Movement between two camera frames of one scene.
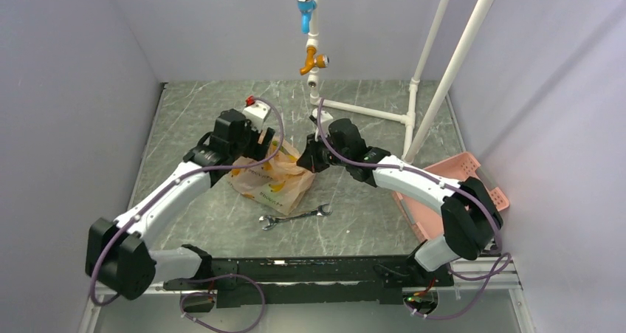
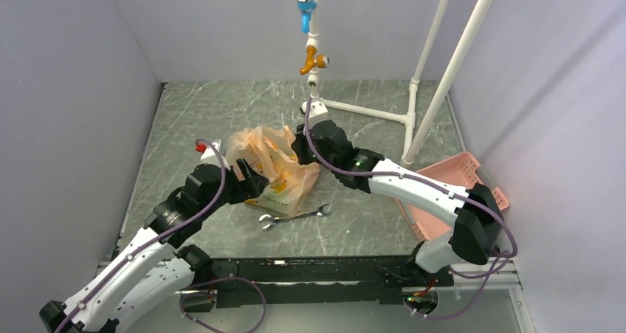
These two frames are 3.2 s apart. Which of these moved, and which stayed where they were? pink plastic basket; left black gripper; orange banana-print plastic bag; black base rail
Moved: left black gripper
Stayed: pink plastic basket; orange banana-print plastic bag; black base rail
